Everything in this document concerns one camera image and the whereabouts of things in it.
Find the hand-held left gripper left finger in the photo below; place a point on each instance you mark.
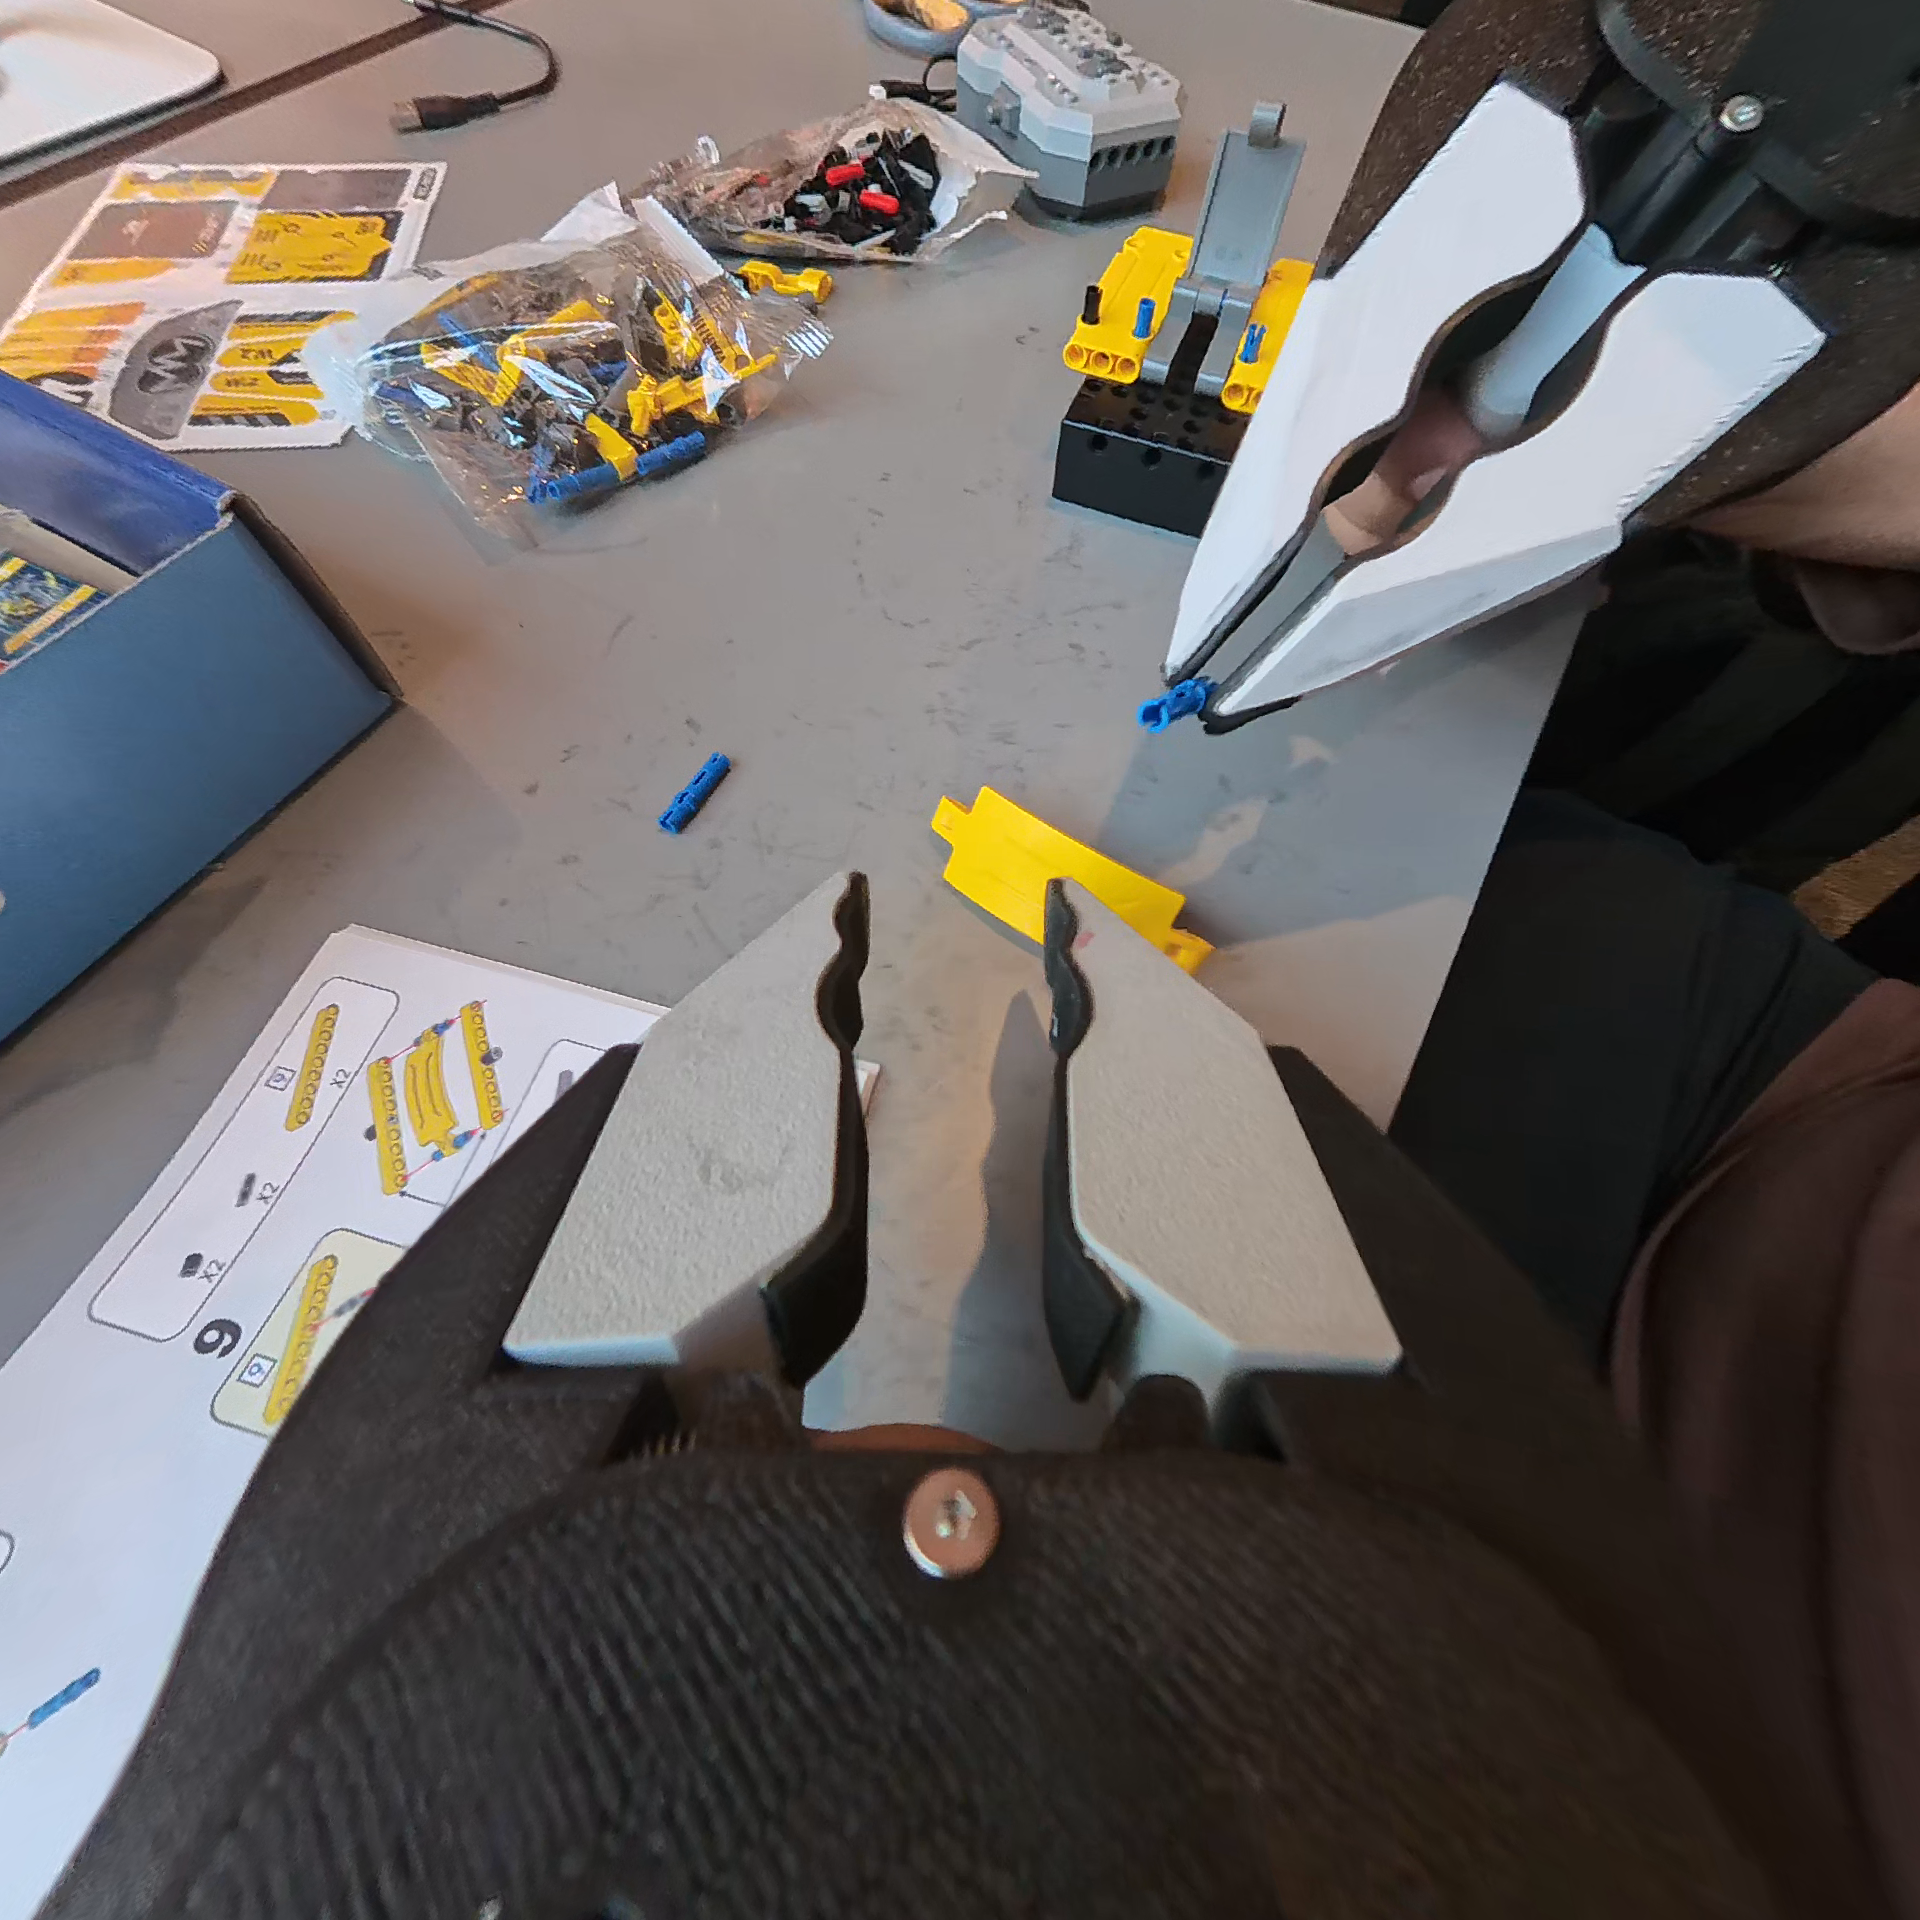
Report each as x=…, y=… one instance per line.
x=704, y=1184

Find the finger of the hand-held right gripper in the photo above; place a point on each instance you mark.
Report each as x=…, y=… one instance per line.
x=1651, y=406
x=1395, y=254

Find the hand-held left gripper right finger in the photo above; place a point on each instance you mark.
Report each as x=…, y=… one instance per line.
x=1214, y=1200

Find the yellow black brick assembly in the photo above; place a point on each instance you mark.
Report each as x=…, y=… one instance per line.
x=1109, y=299

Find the yellow curved arc beam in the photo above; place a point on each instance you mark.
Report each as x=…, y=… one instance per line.
x=1019, y=862

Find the small blue connector pin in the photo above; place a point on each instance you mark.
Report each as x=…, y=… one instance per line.
x=1173, y=703
x=692, y=792

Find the blue cardboard kit box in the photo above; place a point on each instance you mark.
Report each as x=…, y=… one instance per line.
x=148, y=720

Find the clear bag yellow grey parts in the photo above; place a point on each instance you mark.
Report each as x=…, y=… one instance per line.
x=569, y=359

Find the grey desk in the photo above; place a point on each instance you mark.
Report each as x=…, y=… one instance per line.
x=900, y=600

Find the person's right hand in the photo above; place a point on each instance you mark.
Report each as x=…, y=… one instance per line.
x=1860, y=586

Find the grey battery box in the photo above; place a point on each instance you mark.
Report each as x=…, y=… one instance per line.
x=1049, y=106

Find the clear bag black red parts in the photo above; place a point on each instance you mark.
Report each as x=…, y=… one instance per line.
x=838, y=187

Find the instruction booklet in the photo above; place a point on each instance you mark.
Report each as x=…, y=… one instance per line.
x=148, y=1424

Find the person's brown shirt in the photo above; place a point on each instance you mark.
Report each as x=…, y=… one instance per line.
x=1786, y=1424

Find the yellow curved brick piece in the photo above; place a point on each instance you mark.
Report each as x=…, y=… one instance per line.
x=779, y=276

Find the yellow black sticker sheet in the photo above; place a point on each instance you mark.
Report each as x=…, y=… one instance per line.
x=181, y=299

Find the wooden document stand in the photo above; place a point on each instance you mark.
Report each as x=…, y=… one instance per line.
x=90, y=60

